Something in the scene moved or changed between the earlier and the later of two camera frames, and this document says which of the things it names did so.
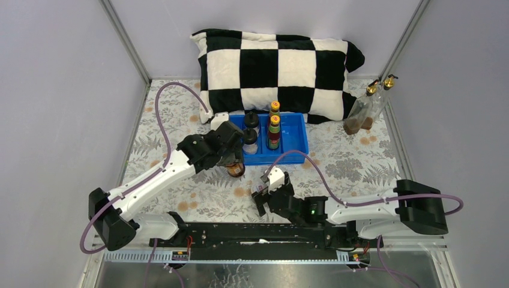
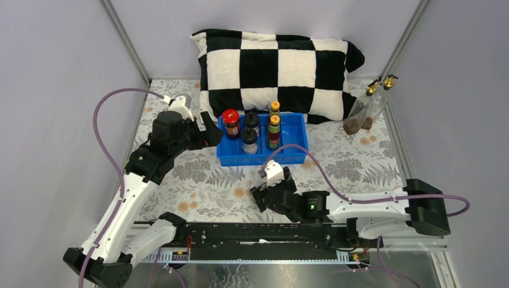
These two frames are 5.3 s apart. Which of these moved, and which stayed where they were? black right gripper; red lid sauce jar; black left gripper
Moved: red lid sauce jar; black left gripper
Stayed: black right gripper
